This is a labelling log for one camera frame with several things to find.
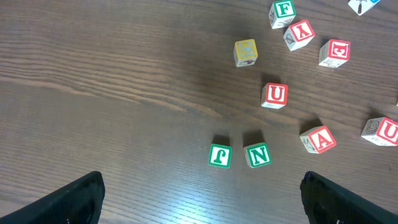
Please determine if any red U block left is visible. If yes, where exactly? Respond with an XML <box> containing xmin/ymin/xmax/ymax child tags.
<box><xmin>261</xmin><ymin>83</ymin><xmax>289</xmax><ymax>109</ymax></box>

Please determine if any red X block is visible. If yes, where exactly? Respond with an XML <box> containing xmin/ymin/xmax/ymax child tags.
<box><xmin>283</xmin><ymin>20</ymin><xmax>315</xmax><ymax>51</ymax></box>

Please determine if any red U block centre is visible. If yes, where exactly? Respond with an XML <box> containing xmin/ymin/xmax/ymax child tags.
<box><xmin>361</xmin><ymin>117</ymin><xmax>397</xmax><ymax>146</ymax></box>

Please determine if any red E block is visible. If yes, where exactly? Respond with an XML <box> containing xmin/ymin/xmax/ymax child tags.
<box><xmin>318</xmin><ymin>39</ymin><xmax>351</xmax><ymax>68</ymax></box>

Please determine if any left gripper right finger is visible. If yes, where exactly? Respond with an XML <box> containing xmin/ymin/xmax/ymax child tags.
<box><xmin>300</xmin><ymin>171</ymin><xmax>397</xmax><ymax>224</ymax></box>

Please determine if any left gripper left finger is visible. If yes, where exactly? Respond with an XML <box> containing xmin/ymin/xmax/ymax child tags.
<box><xmin>1</xmin><ymin>171</ymin><xmax>105</xmax><ymax>224</ymax></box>

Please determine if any green J block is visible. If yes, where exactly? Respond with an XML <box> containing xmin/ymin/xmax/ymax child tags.
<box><xmin>208</xmin><ymin>144</ymin><xmax>233</xmax><ymax>169</ymax></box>

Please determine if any red A block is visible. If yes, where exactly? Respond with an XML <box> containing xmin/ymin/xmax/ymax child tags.
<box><xmin>299</xmin><ymin>126</ymin><xmax>336</xmax><ymax>154</ymax></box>

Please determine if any blue X block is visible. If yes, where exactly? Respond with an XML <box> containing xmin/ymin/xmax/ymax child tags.
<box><xmin>348</xmin><ymin>0</ymin><xmax>380</xmax><ymax>16</ymax></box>

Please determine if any red u block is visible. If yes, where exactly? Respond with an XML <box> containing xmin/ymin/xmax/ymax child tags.
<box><xmin>361</xmin><ymin>117</ymin><xmax>397</xmax><ymax>146</ymax></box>
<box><xmin>261</xmin><ymin>83</ymin><xmax>289</xmax><ymax>109</ymax></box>

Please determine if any yellow block far left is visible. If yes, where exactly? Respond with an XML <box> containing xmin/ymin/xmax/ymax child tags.
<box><xmin>233</xmin><ymin>39</ymin><xmax>258</xmax><ymax>67</ymax></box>

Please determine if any green N block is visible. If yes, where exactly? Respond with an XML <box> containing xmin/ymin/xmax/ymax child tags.
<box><xmin>243</xmin><ymin>142</ymin><xmax>272</xmax><ymax>168</ymax></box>

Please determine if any green F block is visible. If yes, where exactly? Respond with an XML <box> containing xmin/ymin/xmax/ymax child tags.
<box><xmin>269</xmin><ymin>0</ymin><xmax>296</xmax><ymax>29</ymax></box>

